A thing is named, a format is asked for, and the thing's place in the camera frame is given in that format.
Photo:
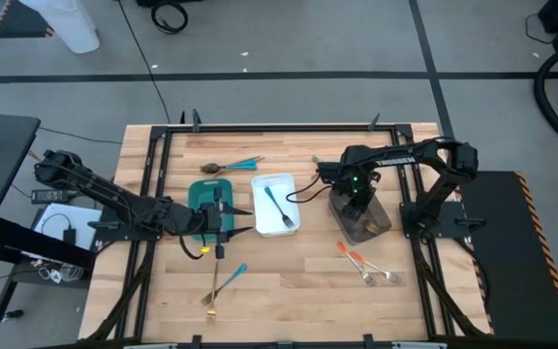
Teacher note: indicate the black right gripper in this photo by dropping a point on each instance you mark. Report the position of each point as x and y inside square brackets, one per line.
[339, 174]

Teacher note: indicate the white board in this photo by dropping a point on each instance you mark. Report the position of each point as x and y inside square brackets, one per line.
[85, 228]

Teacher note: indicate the teal plastic bin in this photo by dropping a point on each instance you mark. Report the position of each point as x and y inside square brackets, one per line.
[201, 194]

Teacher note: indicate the large black hazard-striped mat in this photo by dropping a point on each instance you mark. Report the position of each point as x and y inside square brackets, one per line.
[516, 271]

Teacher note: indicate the white plastic stand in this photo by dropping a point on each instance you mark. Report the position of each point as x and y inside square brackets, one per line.
[71, 29]

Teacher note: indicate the white plastic bin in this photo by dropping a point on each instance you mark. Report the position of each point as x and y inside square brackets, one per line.
[286, 194]

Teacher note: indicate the small black floor object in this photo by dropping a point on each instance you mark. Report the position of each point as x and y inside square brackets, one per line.
[13, 314]

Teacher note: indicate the grey translucent plastic bin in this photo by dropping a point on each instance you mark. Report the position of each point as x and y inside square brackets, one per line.
[383, 220]

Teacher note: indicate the black shelf frame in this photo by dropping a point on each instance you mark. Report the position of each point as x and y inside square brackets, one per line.
[32, 237]

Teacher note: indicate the white label strip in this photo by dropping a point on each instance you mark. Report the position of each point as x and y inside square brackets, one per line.
[148, 346]
[419, 346]

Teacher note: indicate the long black power brick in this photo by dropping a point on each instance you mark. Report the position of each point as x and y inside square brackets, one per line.
[49, 196]

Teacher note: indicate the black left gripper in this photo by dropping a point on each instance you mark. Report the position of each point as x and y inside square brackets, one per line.
[208, 220]

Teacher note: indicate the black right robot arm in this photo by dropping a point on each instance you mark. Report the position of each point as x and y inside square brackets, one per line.
[395, 161]

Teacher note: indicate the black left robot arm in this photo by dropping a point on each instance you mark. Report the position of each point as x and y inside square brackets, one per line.
[114, 196]

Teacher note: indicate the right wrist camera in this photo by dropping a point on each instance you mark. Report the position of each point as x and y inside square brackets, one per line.
[355, 184]

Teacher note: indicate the black aluminium rig frame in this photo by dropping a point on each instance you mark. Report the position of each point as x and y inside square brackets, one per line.
[279, 128]

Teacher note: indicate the black table clamp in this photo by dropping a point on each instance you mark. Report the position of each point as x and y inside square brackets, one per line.
[374, 122]
[195, 121]
[196, 341]
[367, 340]
[182, 118]

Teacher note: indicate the small black power adapter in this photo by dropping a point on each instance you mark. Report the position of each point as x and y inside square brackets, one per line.
[69, 236]

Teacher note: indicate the small black hazard-striped mat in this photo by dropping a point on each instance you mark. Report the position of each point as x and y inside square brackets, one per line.
[17, 24]

